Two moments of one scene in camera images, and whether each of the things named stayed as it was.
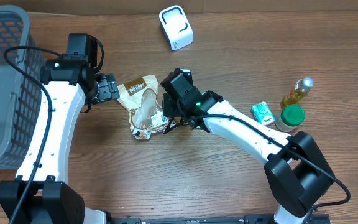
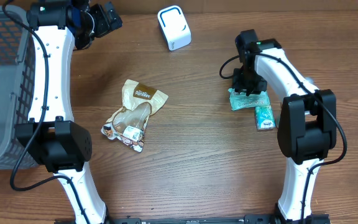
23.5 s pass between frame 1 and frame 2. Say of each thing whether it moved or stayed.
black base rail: stayed
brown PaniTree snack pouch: moved
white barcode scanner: stayed
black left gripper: moved
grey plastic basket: stayed
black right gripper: moved
